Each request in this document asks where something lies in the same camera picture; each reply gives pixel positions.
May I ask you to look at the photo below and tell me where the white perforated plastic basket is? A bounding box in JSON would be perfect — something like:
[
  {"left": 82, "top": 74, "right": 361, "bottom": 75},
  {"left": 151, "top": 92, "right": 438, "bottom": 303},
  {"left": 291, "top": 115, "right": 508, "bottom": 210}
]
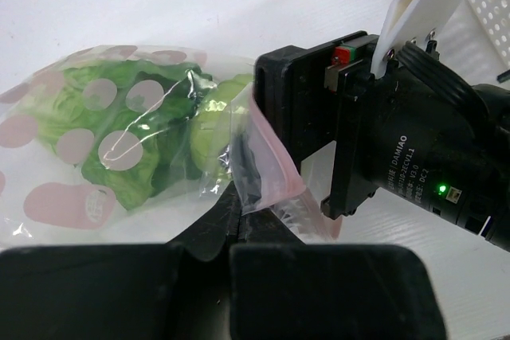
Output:
[{"left": 440, "top": 0, "right": 509, "bottom": 84}]

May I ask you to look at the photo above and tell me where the clear zip top bag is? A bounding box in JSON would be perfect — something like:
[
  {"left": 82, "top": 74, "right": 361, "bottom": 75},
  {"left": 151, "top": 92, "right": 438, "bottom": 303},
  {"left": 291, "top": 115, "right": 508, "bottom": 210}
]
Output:
[{"left": 1, "top": 45, "right": 341, "bottom": 249}]

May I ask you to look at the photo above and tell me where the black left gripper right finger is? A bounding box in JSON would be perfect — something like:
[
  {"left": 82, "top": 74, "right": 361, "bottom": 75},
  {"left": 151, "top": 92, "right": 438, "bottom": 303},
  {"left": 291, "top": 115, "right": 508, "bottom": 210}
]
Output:
[{"left": 229, "top": 210, "right": 447, "bottom": 339}]

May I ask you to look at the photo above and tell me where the green fake lettuce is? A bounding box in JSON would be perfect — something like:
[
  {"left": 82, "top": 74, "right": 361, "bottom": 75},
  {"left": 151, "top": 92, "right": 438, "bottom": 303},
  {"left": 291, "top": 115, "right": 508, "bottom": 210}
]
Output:
[{"left": 22, "top": 60, "right": 253, "bottom": 210}]

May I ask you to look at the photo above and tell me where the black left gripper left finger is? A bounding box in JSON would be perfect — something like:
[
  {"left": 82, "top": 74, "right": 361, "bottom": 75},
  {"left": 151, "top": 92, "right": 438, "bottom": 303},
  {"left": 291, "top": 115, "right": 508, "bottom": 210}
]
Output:
[{"left": 1, "top": 186, "right": 240, "bottom": 339}]

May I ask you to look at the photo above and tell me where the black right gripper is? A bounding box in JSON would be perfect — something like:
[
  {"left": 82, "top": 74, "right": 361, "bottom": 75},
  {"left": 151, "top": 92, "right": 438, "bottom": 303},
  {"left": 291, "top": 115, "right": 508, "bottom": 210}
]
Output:
[{"left": 254, "top": 31, "right": 509, "bottom": 249}]

